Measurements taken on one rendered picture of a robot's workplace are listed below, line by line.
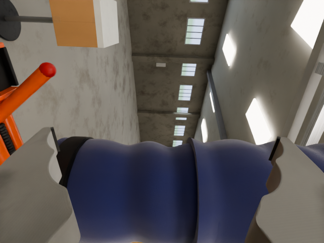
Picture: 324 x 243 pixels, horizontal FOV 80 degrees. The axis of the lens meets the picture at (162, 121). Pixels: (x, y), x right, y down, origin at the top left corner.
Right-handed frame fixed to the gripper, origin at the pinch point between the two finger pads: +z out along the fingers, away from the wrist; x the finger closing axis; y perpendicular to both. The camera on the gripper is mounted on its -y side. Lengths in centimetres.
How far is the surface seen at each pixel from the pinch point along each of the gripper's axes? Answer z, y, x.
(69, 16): 165, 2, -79
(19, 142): 20.0, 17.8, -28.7
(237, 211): 9.7, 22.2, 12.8
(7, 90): 20.3, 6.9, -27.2
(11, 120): 20.2, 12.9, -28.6
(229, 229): 8.4, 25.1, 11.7
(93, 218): 8.7, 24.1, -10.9
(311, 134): 161, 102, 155
